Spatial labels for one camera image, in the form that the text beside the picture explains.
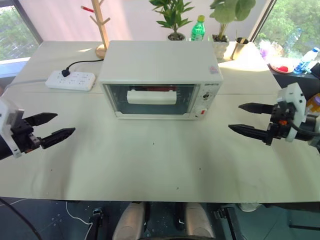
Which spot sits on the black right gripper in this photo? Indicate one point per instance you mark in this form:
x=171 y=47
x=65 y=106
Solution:
x=280 y=122

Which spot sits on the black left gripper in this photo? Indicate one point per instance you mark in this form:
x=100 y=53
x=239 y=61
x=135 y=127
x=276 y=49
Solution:
x=22 y=136

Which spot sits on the white toaster oven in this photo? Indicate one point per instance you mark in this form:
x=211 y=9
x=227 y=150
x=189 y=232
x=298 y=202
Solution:
x=155 y=60

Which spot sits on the white power strip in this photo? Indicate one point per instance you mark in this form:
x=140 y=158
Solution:
x=71 y=80

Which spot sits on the dish with red item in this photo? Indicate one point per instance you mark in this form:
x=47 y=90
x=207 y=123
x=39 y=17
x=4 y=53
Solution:
x=282 y=69

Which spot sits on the yellow and purple package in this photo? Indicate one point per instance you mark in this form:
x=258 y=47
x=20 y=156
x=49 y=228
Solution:
x=314 y=103

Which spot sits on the purple object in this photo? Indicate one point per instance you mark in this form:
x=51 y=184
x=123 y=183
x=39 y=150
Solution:
x=268 y=50

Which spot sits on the gold cup with stick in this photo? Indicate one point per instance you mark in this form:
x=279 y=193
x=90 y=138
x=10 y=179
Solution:
x=239 y=48

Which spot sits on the plastic bottle with blue cap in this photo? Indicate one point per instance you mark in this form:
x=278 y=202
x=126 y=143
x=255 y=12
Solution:
x=306 y=60

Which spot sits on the white cup under table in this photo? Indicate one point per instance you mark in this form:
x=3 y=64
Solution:
x=248 y=207

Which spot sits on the green plastic bottle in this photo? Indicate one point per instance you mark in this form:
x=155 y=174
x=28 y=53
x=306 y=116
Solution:
x=198 y=31

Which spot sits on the wooden coat rack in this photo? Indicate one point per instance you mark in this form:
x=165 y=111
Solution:
x=103 y=30

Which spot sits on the large-leaved plant in white pot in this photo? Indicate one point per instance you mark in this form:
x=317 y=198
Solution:
x=228 y=11

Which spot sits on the silver rounded shape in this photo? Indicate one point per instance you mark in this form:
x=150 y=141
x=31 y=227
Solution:
x=200 y=221
x=130 y=221

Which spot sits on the red item on rack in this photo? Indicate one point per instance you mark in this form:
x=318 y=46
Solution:
x=86 y=9

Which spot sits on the small-leaved potted plant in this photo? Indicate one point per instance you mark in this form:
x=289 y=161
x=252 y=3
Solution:
x=174 y=15

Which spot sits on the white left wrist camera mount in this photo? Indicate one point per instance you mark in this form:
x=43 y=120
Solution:
x=7 y=117

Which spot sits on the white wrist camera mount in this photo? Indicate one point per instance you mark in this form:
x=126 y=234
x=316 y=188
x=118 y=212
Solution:
x=296 y=97
x=7 y=117

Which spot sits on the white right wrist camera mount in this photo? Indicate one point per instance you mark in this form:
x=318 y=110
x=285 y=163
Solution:
x=296 y=97

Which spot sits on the black table leg bracket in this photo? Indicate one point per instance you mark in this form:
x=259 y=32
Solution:
x=226 y=220
x=100 y=223

